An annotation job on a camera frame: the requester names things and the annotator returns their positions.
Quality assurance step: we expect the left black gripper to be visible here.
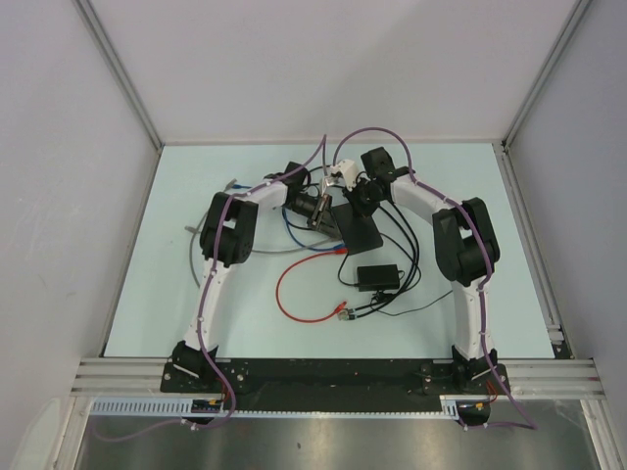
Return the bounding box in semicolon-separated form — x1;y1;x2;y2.
283;193;340;239

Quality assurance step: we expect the grey ethernet cable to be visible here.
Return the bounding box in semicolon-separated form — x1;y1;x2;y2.
183;222;207;290
252;234;344;255

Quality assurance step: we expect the blue ethernet cable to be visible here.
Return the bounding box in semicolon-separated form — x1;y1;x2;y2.
230;181;344;253

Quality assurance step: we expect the black network switch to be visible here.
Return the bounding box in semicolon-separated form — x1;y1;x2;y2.
331;204;383;256

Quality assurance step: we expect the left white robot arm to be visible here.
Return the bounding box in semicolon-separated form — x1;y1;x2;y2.
160;162;308;393

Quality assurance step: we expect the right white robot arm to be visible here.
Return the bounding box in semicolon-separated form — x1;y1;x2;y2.
347;147;503;393

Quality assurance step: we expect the black power adapter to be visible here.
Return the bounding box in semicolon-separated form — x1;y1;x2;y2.
357;264;400;292

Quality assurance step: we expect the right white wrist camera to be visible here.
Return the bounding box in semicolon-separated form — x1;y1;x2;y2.
325;160;359;191

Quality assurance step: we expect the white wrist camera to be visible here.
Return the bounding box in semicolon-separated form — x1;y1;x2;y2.
319;176;338;196
325;160;359;191

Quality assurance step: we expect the red ethernet cable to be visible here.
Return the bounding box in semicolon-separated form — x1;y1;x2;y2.
275;244;350;325

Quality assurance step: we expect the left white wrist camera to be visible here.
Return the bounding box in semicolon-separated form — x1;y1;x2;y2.
319;176;338;196

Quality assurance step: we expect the thin black power cord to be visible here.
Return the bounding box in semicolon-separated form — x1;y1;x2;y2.
336;252;455;318

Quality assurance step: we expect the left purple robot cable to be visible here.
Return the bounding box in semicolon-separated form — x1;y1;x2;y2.
92;133;329;442

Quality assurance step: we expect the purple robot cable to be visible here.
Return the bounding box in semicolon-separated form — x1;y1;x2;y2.
332;126;539;432
92;133;329;442

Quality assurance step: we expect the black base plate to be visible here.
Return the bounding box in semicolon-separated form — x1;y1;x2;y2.
161;357;510;397

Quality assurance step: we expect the aluminium frame rail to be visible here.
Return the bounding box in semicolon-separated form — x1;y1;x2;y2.
72;357;605;400

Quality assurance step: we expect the grey slotted cable duct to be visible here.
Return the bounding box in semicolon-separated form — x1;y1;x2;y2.
90;394;464;420

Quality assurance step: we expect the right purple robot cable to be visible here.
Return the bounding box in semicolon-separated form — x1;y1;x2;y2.
332;126;539;432

